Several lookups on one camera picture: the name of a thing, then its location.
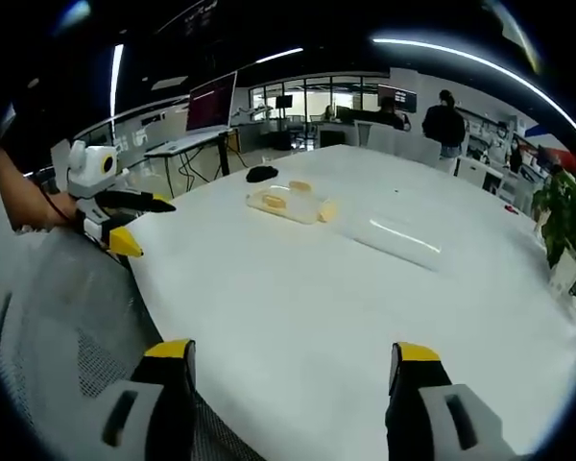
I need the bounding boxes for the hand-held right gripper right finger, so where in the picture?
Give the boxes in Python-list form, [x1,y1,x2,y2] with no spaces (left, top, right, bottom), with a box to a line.
[385,341,520,461]

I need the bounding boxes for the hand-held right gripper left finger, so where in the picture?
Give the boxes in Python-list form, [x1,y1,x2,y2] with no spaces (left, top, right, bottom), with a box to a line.
[83,338,199,461]

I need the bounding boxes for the white side desk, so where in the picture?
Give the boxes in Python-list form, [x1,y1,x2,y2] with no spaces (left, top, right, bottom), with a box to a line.
[142,128,236,199]

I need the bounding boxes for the ceiling light strip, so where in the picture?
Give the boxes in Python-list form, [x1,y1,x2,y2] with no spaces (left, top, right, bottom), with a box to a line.
[255,46,305,66]
[108,42,126,120]
[370,32,576,148]

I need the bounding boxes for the grey mesh office chair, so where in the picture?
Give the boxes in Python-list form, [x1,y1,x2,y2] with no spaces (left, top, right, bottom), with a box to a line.
[0,221,270,461]

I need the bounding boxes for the large computer monitor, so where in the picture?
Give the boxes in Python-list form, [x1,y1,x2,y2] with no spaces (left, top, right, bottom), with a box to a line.
[185,70,239,135]

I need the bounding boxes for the clear bag of bread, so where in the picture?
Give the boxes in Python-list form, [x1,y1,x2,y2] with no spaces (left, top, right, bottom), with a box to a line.
[245,183,331,226]

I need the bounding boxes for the clear plastic sheet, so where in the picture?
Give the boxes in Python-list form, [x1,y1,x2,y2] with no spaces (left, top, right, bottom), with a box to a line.
[334,205,444,275]

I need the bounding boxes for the white plant pot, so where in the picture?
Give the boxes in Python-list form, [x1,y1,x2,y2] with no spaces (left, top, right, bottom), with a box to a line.
[548,261,576,297]

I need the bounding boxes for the green potted plant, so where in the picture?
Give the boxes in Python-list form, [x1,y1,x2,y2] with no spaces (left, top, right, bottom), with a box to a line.
[530,168,576,309]

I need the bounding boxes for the white chair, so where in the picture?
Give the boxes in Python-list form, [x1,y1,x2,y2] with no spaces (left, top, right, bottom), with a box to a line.
[402,136,444,170]
[353,119,407,156]

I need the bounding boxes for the thin red cable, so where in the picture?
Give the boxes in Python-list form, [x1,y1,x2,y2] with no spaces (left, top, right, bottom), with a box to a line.
[38,183,85,226]

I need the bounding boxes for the wall screen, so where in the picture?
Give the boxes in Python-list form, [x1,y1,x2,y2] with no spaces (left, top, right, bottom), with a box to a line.
[376,85,420,114]

